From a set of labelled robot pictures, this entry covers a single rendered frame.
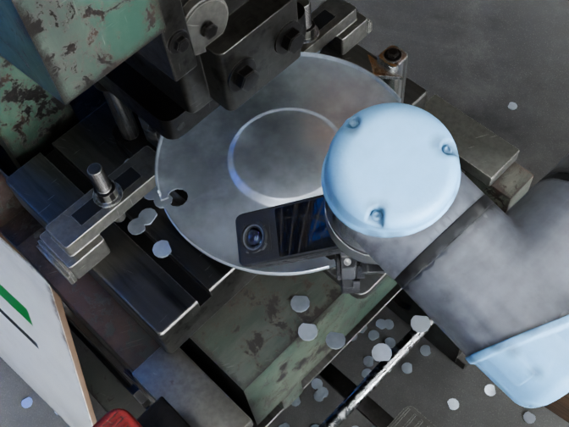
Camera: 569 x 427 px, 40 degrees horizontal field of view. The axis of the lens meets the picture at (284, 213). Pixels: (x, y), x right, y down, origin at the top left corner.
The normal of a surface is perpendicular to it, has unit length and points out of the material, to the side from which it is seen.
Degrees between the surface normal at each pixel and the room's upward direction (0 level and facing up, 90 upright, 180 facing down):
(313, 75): 0
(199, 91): 90
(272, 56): 90
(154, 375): 0
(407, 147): 19
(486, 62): 0
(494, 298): 33
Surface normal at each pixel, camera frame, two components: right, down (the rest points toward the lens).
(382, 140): -0.05, -0.19
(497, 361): -0.60, 0.45
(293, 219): -0.53, -0.11
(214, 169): -0.07, -0.50
